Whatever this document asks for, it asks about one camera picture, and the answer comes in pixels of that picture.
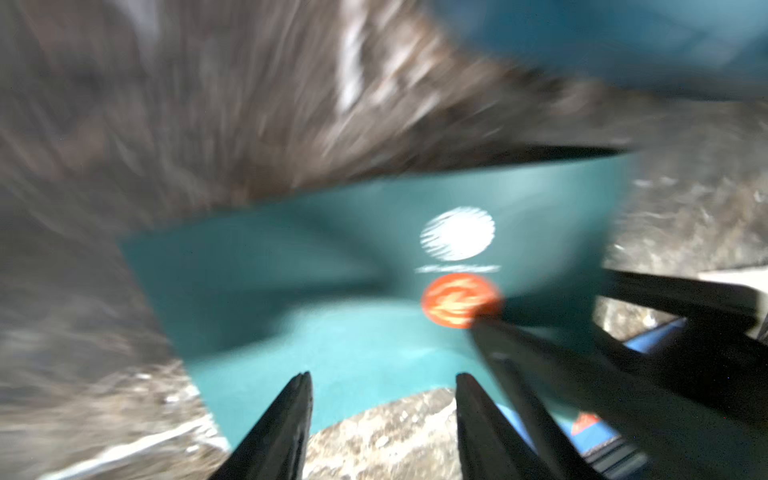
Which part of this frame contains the dark blue envelope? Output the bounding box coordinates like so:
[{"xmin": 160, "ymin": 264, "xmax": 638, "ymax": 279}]
[{"xmin": 496, "ymin": 320, "xmax": 684, "ymax": 456}]

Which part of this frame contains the dark green envelope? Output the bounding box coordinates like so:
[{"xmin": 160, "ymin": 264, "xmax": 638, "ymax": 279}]
[{"xmin": 122, "ymin": 154, "xmax": 629, "ymax": 445}]

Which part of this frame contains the teal plastic storage box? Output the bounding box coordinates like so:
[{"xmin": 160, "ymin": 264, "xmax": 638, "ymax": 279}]
[{"xmin": 427, "ymin": 0, "xmax": 767, "ymax": 101}]

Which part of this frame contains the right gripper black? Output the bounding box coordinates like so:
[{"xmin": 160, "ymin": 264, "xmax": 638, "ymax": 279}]
[{"xmin": 470, "ymin": 269, "xmax": 767, "ymax": 479}]

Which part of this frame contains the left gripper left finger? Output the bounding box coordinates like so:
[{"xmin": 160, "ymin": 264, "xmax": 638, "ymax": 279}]
[{"xmin": 210, "ymin": 372, "xmax": 313, "ymax": 480}]

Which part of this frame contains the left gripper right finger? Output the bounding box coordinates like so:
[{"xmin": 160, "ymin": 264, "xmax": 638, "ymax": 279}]
[{"xmin": 455, "ymin": 373, "xmax": 554, "ymax": 480}]

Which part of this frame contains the pale pink envelope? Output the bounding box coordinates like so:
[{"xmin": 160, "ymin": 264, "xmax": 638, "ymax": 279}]
[{"xmin": 698, "ymin": 266, "xmax": 768, "ymax": 320}]

